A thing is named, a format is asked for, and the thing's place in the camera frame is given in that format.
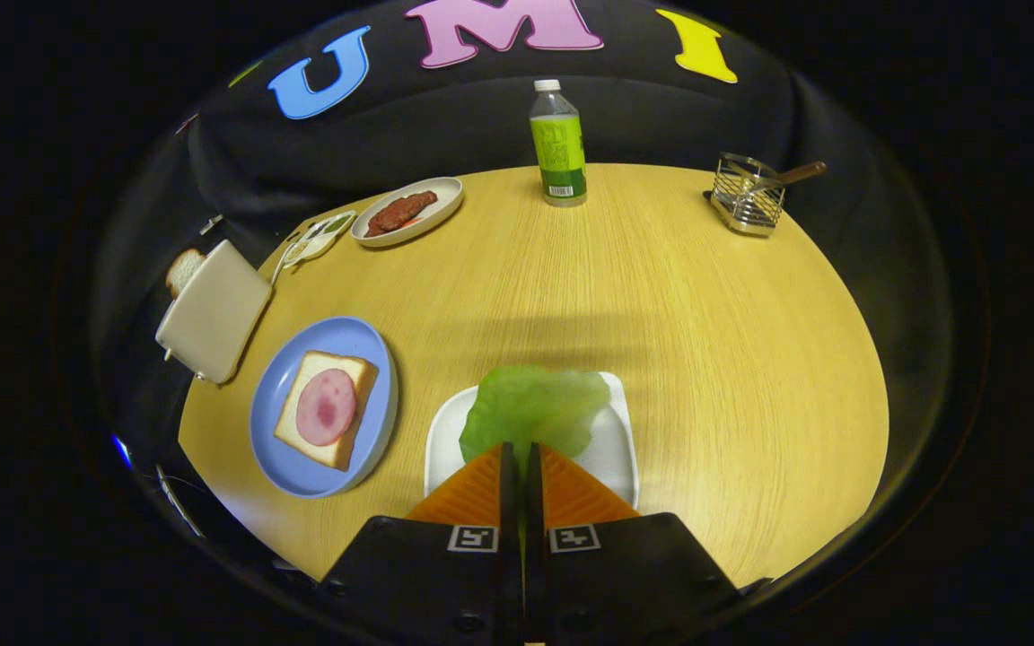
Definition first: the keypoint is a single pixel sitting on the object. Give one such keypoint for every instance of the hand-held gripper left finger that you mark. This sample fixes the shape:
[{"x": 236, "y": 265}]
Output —
[{"x": 509, "y": 493}]

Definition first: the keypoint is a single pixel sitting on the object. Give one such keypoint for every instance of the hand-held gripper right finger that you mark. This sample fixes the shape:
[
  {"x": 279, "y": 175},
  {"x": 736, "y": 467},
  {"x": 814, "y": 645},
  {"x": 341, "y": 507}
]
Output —
[{"x": 533, "y": 493}]

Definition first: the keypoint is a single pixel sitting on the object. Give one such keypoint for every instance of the green lettuce leaf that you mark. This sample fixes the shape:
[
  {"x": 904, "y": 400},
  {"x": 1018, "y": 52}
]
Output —
[{"x": 526, "y": 408}]

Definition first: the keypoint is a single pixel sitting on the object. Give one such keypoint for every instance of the plain white bread slice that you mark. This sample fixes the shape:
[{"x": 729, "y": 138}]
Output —
[{"x": 183, "y": 269}]

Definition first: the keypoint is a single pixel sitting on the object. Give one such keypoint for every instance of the white square plate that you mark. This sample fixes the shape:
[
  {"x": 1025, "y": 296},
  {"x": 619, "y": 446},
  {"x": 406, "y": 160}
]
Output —
[{"x": 611, "y": 449}]

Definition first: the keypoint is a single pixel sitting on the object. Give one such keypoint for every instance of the pink ham slice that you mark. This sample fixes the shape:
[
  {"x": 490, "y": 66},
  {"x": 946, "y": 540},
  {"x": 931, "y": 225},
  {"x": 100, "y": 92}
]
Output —
[{"x": 326, "y": 408}]

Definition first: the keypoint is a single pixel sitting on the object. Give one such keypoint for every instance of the toast slice under ham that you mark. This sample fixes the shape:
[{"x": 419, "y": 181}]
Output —
[{"x": 288, "y": 431}]

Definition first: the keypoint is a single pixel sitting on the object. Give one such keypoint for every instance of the blue round plate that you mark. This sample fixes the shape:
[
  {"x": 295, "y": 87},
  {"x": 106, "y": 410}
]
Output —
[{"x": 279, "y": 449}]

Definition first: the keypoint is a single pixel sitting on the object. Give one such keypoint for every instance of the round cream plate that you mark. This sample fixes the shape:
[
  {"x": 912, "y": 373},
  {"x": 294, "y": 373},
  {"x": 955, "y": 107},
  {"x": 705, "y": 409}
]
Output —
[{"x": 441, "y": 202}]

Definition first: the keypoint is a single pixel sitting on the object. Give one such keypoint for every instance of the brown meat slices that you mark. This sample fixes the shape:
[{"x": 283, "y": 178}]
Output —
[{"x": 400, "y": 213}]

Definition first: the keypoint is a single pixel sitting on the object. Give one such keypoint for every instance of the white divided bean dish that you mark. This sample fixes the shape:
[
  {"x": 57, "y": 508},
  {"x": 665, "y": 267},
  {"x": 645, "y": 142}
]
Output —
[{"x": 328, "y": 229}]

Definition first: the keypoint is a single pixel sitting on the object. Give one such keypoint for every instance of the white office device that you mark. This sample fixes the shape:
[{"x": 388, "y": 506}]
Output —
[{"x": 178, "y": 498}]

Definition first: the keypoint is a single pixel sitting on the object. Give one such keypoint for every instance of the green label drink bottle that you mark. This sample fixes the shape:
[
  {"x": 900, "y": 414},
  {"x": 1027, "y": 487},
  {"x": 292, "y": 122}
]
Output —
[{"x": 558, "y": 157}]

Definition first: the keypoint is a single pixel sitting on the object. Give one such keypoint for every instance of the white toaster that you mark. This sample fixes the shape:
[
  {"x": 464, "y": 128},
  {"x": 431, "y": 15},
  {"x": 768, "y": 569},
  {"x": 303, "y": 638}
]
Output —
[{"x": 216, "y": 314}]

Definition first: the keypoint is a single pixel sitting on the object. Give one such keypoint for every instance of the black backdrop cloth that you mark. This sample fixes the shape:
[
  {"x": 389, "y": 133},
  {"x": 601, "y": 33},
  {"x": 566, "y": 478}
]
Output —
[{"x": 463, "y": 117}]

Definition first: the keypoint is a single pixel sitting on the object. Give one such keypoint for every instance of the silver cloth clip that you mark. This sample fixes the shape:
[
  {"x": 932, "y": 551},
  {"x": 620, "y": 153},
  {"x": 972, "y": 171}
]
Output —
[{"x": 210, "y": 224}]

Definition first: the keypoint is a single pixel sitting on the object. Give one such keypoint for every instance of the pink cloth clip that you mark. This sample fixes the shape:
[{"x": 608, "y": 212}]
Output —
[{"x": 185, "y": 123}]

